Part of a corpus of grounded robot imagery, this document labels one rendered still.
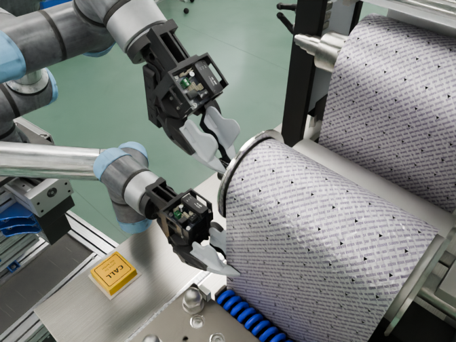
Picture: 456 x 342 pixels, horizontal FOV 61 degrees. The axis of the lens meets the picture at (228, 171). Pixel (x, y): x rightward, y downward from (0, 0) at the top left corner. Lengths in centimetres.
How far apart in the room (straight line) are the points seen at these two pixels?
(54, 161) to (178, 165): 154
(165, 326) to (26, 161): 46
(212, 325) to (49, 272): 124
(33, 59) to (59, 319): 51
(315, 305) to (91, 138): 233
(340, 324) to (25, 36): 57
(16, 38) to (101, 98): 248
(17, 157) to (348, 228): 70
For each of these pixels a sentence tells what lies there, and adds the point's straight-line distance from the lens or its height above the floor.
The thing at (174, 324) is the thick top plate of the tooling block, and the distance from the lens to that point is 69.
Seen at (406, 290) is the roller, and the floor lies 128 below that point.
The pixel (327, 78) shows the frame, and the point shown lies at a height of 121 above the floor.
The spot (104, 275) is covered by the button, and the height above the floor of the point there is 92.
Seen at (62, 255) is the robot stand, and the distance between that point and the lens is 187.
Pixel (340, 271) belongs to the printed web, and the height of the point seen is 127.
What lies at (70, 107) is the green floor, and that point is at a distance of 307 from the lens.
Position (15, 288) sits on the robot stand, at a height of 21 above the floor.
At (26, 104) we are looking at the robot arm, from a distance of 133.
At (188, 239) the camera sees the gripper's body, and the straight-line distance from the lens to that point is 66.
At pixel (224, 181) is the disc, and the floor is 129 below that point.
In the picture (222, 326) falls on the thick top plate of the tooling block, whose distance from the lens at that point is 68.
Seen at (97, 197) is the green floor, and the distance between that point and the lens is 233.
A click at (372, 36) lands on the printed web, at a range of 63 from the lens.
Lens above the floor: 166
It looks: 45 degrees down
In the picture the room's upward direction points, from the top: straight up
